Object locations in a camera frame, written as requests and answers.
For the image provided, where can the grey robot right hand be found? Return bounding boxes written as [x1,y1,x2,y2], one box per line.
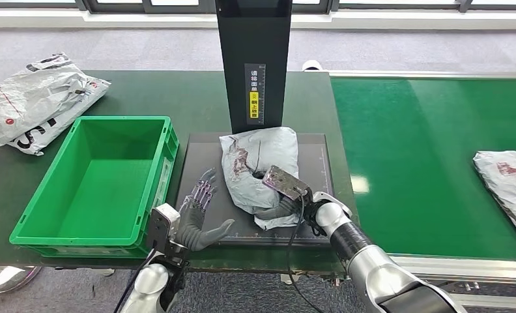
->
[253,195,311,222]

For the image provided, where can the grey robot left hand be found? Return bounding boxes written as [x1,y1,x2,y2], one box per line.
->
[175,167,236,253]

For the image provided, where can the grey poly mailer red print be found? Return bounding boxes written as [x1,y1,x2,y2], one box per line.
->
[219,126,302,231]
[472,150,516,255]

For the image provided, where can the black inbound scanner machine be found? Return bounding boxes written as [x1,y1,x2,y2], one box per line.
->
[175,0,334,248]

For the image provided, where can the green conveyor belt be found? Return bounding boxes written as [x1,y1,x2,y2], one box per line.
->
[330,76,516,263]

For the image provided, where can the green plastic crate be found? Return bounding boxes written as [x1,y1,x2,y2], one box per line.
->
[8,115,180,259]

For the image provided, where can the black yellow ruler label sticker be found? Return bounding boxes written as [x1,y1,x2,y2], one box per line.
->
[244,63,266,126]

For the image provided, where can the white bag with black letters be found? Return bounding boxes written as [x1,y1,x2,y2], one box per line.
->
[7,80,111,157]

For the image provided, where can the shiny metal round base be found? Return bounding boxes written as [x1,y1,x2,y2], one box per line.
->
[0,264,44,295]

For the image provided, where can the white crumpled courier bag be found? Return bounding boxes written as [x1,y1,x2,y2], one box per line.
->
[0,53,111,150]

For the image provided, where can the white window sill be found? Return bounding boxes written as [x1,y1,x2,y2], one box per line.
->
[0,9,516,31]

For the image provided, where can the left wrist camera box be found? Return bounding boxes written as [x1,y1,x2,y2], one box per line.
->
[145,203,182,256]

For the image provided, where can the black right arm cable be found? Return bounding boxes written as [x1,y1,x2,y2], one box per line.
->
[285,194,324,313]

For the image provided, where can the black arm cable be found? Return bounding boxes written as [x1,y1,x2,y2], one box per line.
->
[285,194,324,313]
[113,246,158,313]

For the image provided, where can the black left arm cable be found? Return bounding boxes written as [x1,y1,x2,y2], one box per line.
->
[113,246,158,313]

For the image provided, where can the aluminium conveyor frame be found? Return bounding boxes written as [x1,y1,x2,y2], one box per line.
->
[329,70,516,310]

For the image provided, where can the dark window frame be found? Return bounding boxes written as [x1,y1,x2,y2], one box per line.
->
[0,0,516,15]

